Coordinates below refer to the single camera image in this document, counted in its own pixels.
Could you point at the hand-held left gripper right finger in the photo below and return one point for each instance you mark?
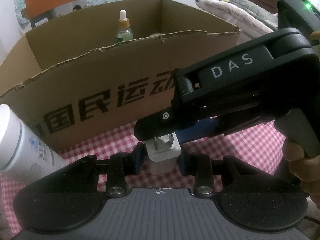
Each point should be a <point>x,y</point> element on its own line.
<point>183,163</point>

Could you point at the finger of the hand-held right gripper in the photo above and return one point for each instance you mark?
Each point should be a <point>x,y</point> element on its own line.
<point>200,130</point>
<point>155,127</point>

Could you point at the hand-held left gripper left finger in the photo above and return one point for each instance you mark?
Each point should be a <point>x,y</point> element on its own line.
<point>138,160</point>

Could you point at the white charger adapter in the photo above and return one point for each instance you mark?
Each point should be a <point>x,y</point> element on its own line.
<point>162,161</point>

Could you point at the brown cardboard box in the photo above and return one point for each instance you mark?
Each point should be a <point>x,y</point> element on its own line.
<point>100,67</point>

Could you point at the green dropper bottle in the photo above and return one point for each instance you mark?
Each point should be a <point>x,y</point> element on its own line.
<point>124,30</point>

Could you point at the person's right hand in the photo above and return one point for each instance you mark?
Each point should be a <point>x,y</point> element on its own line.
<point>305,172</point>

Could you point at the pink checked tablecloth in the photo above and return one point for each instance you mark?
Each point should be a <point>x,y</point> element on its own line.
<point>250,142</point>

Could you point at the white fluffy blanket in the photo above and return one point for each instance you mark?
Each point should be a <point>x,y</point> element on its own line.
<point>240,17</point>

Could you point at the grey-green plush blanket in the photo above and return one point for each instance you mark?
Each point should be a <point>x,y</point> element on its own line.
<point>252,8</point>

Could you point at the white plastic bottle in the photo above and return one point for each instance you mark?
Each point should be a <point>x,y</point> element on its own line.
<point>22,145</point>

